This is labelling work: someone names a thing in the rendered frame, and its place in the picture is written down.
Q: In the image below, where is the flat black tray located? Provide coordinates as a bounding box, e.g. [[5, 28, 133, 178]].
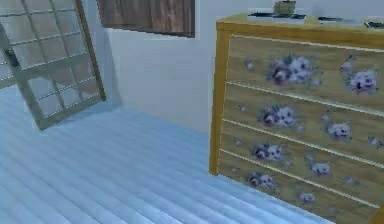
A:
[[248, 11, 307, 20]]

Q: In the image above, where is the flowered wooden chest of drawers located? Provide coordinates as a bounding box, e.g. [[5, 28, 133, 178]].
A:
[[208, 13, 384, 224]]

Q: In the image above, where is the flat black device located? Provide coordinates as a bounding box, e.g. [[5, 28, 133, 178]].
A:
[[364, 20, 384, 29]]

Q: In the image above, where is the olive green box container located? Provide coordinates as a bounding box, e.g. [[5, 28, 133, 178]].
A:
[[273, 0, 297, 16]]

